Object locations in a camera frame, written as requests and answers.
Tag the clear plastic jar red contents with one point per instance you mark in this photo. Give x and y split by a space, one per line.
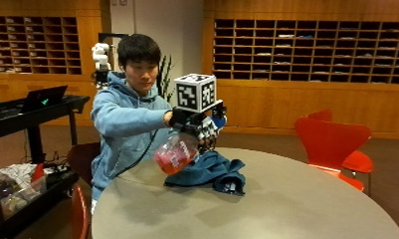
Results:
176 155

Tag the white cube with black markers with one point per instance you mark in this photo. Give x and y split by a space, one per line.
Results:
196 92

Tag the blue cloth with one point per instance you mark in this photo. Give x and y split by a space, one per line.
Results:
209 172

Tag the dark leafy plant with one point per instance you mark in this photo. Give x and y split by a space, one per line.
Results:
164 78

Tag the the person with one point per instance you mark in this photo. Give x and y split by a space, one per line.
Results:
124 116

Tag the red chair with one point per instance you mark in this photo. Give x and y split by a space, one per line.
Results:
356 159
330 142
80 214

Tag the dark brown chair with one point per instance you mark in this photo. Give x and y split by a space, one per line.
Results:
82 159

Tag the wooden pigeonhole shelf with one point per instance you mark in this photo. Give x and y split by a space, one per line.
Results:
34 45
312 49

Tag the black laptop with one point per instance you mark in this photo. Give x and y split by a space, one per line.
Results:
45 98

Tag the red bottle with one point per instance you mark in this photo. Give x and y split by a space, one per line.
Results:
38 172

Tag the black cart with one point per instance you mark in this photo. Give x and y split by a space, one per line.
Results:
29 122

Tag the white crumpled cloth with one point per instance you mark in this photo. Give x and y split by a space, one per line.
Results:
15 172

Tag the clear plastic bin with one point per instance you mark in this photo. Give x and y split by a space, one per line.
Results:
22 194

